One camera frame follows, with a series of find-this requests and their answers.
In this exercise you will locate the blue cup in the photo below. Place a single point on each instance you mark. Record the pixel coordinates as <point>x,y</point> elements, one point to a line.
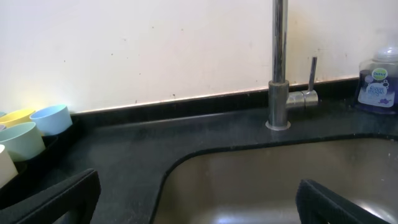
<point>53,119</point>

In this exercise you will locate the grey cup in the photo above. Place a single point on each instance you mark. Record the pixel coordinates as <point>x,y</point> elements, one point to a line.
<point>2,127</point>

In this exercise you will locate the black tray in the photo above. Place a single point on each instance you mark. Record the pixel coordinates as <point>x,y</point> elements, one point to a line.
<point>37,168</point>

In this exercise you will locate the steel tap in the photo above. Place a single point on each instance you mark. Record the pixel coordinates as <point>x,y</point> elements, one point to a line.
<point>279,93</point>

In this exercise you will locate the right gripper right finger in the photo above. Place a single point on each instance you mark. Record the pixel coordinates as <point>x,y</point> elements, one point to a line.
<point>323,205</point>

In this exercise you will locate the steel sink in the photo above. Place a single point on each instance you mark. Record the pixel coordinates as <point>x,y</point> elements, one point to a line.
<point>248,186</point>

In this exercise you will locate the white cup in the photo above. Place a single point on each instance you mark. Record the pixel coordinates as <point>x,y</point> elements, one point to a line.
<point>6,168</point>

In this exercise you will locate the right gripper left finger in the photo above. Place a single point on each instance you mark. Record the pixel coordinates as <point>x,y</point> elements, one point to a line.
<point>46,199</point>

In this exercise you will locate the green cup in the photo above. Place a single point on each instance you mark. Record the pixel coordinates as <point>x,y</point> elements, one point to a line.
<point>2,114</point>
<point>21,141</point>

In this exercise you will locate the yellow cup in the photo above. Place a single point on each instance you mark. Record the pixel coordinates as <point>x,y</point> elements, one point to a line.
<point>17,116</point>

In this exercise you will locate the blue soap bottle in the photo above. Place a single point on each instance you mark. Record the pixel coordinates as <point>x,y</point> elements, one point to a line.
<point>377,90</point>

